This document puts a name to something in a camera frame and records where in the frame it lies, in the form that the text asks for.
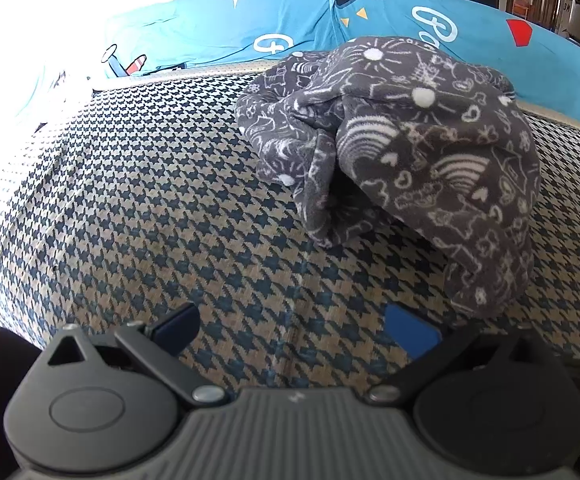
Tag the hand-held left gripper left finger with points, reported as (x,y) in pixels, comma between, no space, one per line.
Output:
(180,321)

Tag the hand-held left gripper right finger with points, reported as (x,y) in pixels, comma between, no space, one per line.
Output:
(409,327)

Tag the houndstooth bed cover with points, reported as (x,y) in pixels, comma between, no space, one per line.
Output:
(145,200)

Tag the blue printed quilt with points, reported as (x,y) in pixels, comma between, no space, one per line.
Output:
(290,20)

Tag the grey patterned fleece jacket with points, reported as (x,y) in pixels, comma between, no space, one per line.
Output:
(419,160)

